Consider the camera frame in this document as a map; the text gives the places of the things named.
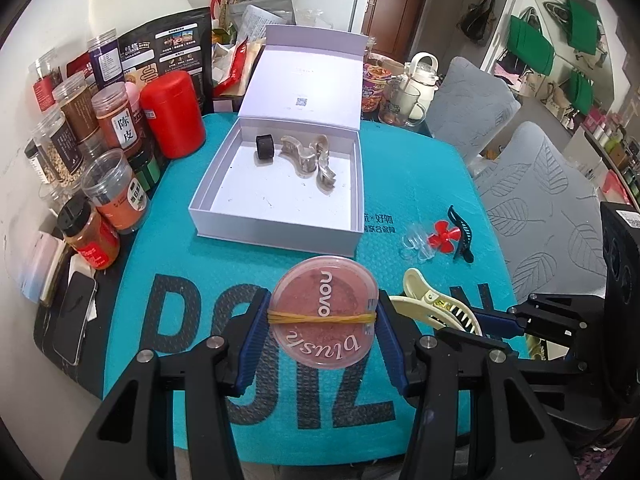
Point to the beige wavy hair clip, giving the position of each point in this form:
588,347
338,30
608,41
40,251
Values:
297,157
327,175

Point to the smartphone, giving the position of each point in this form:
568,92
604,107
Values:
75,317

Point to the teal bubble mailer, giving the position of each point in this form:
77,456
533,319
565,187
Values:
425,170

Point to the purple instant noodle cup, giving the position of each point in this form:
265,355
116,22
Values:
375,87

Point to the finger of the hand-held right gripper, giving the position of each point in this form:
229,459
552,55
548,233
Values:
495,321
475,337

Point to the red flower hair clip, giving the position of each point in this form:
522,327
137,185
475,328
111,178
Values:
442,236

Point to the black hair clip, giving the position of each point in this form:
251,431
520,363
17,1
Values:
464,232

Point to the black cylindrical cap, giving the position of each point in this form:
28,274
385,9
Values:
265,147

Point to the cream kettle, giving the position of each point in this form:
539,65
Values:
425,72

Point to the row of spice jars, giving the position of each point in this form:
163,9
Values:
117,125

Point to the red snack packet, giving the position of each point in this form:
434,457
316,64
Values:
235,67

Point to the black handbag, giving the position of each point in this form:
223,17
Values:
477,20

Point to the black food pouch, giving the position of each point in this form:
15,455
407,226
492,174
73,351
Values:
175,45

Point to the clear plastic hair clip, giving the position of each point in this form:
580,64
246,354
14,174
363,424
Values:
415,242

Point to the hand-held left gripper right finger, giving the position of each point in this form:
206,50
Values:
392,355

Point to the small white box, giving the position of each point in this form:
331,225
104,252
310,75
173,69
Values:
45,267

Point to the white gift box with lid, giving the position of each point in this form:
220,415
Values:
280,200

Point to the pink container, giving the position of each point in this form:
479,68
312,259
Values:
134,94

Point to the red canister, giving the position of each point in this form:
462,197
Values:
172,115

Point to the brown door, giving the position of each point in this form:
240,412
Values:
400,5

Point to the pink blush compact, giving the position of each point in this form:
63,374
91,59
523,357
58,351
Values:
325,300

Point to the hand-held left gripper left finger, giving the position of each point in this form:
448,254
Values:
255,345

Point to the grey leaf-pattern chair cover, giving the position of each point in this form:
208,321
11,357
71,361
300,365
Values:
475,100
540,210

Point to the glass mug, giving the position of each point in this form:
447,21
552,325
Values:
402,105

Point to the green tote bag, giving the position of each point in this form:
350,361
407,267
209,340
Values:
532,45

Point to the grey plastic bag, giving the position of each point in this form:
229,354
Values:
267,15

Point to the cream hair claw clip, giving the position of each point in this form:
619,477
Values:
420,292

